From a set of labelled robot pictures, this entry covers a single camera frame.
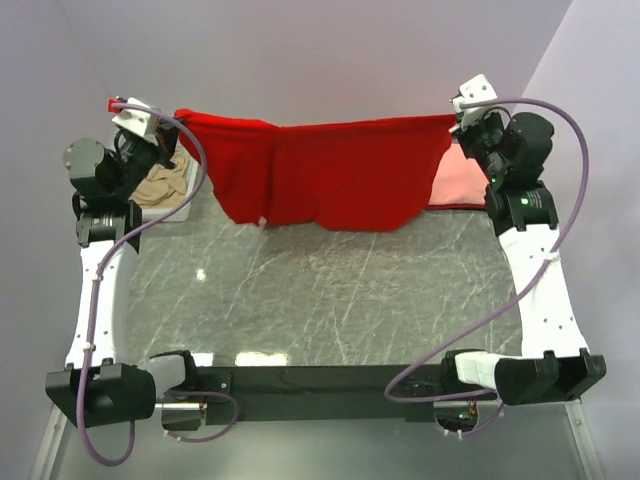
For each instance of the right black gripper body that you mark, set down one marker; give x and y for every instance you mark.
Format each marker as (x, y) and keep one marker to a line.
(479, 140)

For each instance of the pink folded t shirt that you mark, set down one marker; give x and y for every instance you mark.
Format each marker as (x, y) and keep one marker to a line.
(458, 180)

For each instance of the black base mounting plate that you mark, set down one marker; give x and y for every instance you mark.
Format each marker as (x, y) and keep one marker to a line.
(299, 393)

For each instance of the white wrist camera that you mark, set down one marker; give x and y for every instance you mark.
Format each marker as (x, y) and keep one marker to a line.
(468, 103)
(141, 123)

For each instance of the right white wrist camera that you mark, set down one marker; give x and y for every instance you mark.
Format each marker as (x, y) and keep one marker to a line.
(468, 103)

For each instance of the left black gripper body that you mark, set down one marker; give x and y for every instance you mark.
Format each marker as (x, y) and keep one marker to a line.
(137, 160)

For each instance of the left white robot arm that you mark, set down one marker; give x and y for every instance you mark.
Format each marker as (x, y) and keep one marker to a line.
(98, 385)

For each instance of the aluminium rail frame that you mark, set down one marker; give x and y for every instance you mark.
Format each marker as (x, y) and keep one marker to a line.
(539, 442)

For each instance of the beige crumpled t shirt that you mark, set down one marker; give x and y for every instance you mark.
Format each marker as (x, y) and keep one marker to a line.
(163, 188)

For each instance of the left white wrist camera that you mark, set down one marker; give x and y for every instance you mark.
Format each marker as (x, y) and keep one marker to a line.
(141, 123)

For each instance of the dark red folded t shirt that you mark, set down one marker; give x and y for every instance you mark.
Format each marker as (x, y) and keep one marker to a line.
(455, 207)

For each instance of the white plastic basket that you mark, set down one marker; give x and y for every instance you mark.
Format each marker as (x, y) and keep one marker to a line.
(193, 175)

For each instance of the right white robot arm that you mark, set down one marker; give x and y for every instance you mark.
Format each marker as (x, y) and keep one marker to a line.
(555, 363)

